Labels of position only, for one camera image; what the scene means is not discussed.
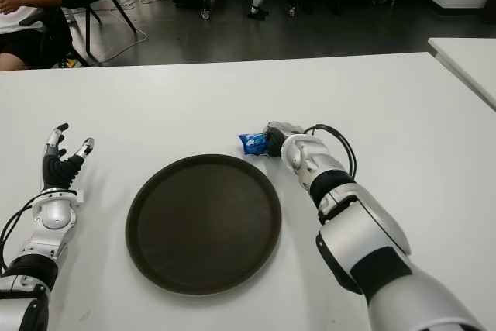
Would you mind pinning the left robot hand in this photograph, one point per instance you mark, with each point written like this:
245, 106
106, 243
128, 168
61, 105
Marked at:
58, 172

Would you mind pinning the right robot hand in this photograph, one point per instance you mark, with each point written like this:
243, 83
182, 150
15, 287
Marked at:
276, 141

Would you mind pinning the blue Oreo cookie pack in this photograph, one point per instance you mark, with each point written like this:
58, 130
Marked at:
252, 143

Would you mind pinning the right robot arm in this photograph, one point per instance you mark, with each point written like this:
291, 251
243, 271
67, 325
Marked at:
360, 238

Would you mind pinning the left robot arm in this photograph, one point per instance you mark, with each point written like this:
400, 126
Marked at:
54, 214

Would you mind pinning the yellow black floor object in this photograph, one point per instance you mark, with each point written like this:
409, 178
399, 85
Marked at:
69, 63

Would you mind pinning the round dark brown tray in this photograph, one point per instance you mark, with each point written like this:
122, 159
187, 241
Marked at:
203, 226

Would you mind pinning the black office chair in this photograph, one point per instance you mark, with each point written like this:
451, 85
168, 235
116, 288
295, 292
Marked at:
58, 36

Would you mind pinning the white side table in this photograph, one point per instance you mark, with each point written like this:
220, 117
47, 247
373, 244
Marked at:
469, 59

